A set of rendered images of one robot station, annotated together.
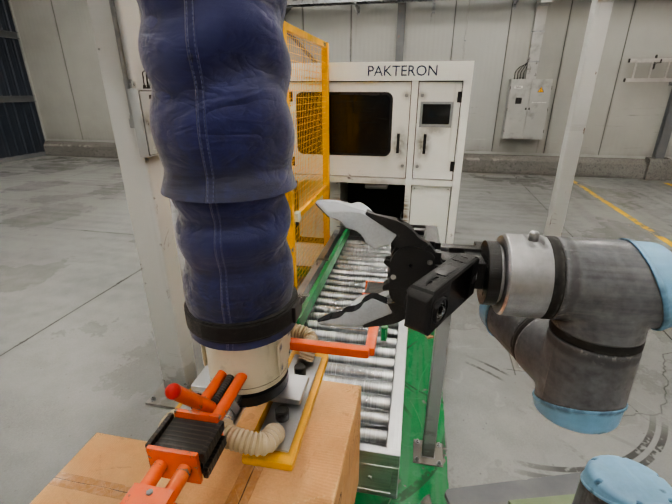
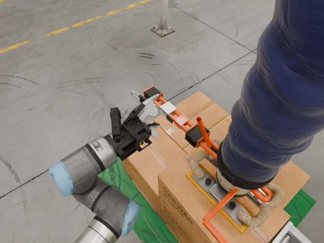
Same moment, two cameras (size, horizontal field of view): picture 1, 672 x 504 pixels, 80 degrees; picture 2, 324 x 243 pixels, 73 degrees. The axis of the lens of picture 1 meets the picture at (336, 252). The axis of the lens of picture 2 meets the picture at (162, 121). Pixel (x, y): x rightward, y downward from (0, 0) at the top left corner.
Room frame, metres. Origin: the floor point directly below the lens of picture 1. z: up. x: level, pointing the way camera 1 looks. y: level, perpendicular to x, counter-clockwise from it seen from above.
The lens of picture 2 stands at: (0.73, -0.34, 2.13)
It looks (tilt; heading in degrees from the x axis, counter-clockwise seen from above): 52 degrees down; 129
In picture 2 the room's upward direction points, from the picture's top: straight up
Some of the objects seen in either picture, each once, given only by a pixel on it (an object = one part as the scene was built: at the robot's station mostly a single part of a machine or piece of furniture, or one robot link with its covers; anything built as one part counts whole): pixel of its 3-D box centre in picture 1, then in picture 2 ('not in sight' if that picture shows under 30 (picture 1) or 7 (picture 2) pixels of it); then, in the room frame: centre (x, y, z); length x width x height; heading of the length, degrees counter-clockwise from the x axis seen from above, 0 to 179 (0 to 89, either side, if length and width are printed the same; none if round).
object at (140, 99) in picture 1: (152, 122); not in sight; (1.99, 0.87, 1.62); 0.20 x 0.05 x 0.30; 169
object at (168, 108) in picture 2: not in sight; (168, 110); (0.27, 0.28, 1.23); 0.07 x 0.07 x 0.04; 79
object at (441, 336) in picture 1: (436, 375); not in sight; (1.55, -0.48, 0.50); 0.07 x 0.07 x 1.00; 79
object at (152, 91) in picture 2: not in sight; (153, 95); (0.13, 0.31, 1.24); 0.08 x 0.07 x 0.05; 169
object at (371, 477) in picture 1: (303, 464); not in sight; (1.08, 0.12, 0.48); 0.70 x 0.03 x 0.15; 79
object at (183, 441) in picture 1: (187, 444); (197, 135); (0.48, 0.24, 1.24); 0.10 x 0.08 x 0.06; 79
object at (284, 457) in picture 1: (292, 394); (219, 194); (0.71, 0.10, 1.13); 0.34 x 0.10 x 0.05; 169
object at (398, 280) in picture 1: (437, 266); (128, 137); (0.42, -0.12, 1.57); 0.12 x 0.09 x 0.08; 80
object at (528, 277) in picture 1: (515, 272); (103, 150); (0.40, -0.20, 1.58); 0.09 x 0.05 x 0.10; 170
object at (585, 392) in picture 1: (577, 367); (87, 187); (0.39, -0.29, 1.46); 0.12 x 0.09 x 0.12; 7
